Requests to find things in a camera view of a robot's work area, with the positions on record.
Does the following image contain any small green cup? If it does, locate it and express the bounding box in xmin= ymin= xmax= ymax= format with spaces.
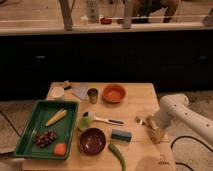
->
xmin=77 ymin=116 xmax=90 ymax=131

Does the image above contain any dark grape bunch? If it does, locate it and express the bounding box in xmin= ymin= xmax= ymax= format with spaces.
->
xmin=34 ymin=131 xmax=57 ymax=148

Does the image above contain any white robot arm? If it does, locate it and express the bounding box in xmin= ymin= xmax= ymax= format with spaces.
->
xmin=146 ymin=94 xmax=213 ymax=146

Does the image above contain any grey spatula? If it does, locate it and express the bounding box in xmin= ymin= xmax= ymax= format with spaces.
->
xmin=71 ymin=83 xmax=87 ymax=100

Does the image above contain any orange carrot piece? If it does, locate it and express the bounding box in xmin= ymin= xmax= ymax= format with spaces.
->
xmin=53 ymin=143 xmax=67 ymax=156

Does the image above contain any teal sponge block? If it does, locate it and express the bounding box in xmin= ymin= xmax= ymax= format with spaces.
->
xmin=111 ymin=129 xmax=132 ymax=142

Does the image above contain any black floor cable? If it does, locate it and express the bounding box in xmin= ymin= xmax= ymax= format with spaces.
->
xmin=170 ymin=134 xmax=213 ymax=171

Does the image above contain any silver metal fork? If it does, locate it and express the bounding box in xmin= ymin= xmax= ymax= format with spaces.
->
xmin=135 ymin=116 xmax=148 ymax=126

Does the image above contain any yellow corn cob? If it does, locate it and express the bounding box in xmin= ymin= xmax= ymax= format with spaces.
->
xmin=45 ymin=109 xmax=67 ymax=127

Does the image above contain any dark red bowl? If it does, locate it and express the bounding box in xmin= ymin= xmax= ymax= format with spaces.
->
xmin=78 ymin=128 xmax=106 ymax=155

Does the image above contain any orange bowl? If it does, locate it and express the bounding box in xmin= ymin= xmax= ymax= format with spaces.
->
xmin=102 ymin=84 xmax=126 ymax=103

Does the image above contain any green plastic tray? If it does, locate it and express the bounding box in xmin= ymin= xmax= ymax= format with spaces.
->
xmin=14 ymin=100 xmax=78 ymax=160

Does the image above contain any metal cup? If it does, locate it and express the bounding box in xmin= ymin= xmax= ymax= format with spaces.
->
xmin=87 ymin=88 xmax=98 ymax=104

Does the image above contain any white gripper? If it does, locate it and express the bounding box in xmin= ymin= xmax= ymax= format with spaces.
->
xmin=146 ymin=116 xmax=166 ymax=144

